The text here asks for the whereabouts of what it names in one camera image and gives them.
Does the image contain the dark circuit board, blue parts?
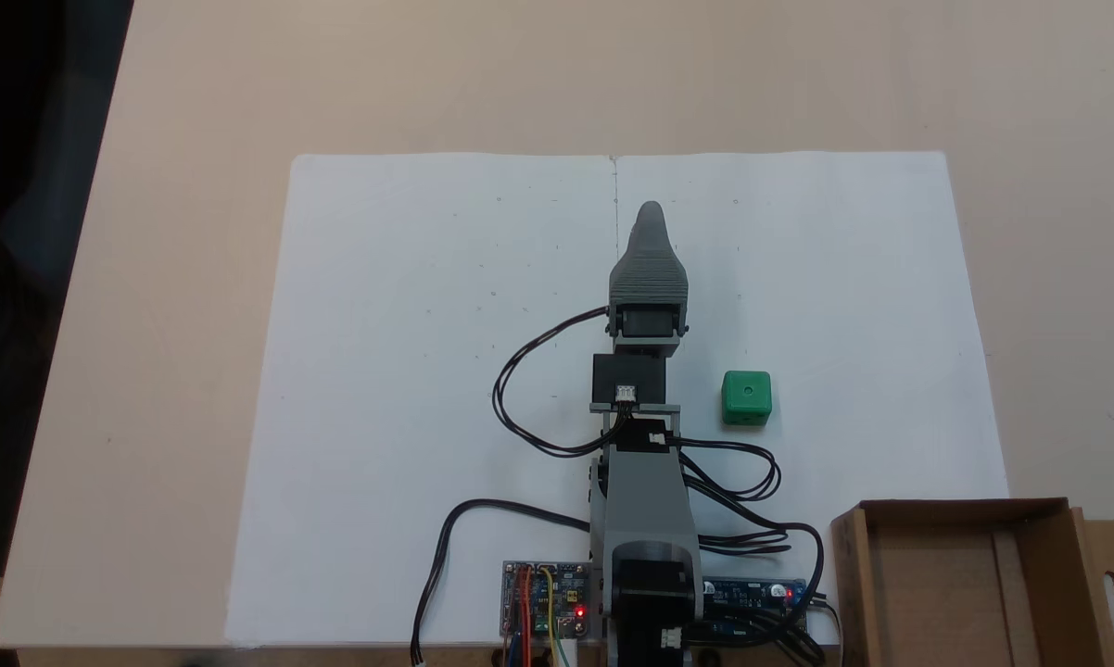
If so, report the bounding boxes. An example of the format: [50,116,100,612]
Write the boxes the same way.
[703,579,810,642]

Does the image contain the black board cable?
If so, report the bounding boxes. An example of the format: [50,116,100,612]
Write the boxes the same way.
[696,519,841,667]

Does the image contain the coloured jumper wire bundle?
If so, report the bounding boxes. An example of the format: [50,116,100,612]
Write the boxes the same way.
[506,565,581,667]

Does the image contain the brown cardboard box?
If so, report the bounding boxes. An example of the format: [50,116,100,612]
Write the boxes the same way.
[830,497,1114,667]

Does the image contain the black looped motor cable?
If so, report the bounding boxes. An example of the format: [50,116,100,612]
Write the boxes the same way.
[493,308,628,459]

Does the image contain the black power cable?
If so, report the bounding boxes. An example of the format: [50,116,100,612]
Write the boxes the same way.
[411,499,595,666]

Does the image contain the green die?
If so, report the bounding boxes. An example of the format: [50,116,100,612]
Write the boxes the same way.
[721,371,773,427]

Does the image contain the white paper sheet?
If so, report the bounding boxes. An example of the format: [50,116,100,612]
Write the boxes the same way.
[226,153,618,648]
[613,151,1010,647]

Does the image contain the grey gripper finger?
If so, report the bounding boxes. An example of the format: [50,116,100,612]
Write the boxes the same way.
[610,201,689,306]

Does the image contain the circuit board with jumper wires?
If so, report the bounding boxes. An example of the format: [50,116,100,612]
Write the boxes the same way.
[501,560,604,642]

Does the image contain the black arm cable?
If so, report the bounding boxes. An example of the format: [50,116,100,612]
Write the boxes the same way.
[676,439,783,502]

